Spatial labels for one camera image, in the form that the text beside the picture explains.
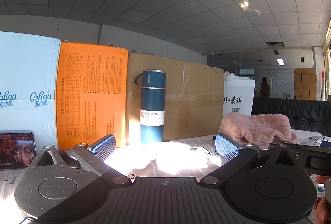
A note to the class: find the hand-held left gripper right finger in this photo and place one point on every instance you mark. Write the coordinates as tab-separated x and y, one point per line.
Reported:
227	147

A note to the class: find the printed bed sheet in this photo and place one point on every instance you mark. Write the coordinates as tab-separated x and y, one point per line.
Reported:
165	159

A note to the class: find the light blue printed carton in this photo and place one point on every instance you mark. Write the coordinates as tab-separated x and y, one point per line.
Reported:
28	71

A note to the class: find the stack of cardboard boxes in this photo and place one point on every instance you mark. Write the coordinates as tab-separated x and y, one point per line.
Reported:
305	84

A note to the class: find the pink knitted sweater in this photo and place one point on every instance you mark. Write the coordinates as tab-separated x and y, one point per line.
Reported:
258	127

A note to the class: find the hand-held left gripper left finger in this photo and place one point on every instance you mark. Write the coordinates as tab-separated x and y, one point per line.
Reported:
103	147

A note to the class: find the orange printed box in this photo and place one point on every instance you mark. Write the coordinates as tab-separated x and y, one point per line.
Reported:
90	94

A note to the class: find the ceiling light panel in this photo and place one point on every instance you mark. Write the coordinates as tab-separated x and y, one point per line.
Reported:
280	62

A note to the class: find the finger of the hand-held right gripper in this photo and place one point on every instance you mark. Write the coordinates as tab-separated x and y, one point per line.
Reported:
289	145

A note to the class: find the blue vacuum bottle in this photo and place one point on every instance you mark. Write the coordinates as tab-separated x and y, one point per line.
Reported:
152	107

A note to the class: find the white paper bag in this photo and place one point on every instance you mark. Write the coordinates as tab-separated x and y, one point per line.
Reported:
238	97

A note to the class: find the black leather sofa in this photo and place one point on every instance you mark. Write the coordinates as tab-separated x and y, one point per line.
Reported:
302	112

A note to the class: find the person's right hand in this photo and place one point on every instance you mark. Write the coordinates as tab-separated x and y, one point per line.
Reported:
322	209

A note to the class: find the large brown cardboard box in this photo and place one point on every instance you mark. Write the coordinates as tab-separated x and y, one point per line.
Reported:
191	102

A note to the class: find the black smartphone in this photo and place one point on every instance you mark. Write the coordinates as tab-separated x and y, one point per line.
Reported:
16	149

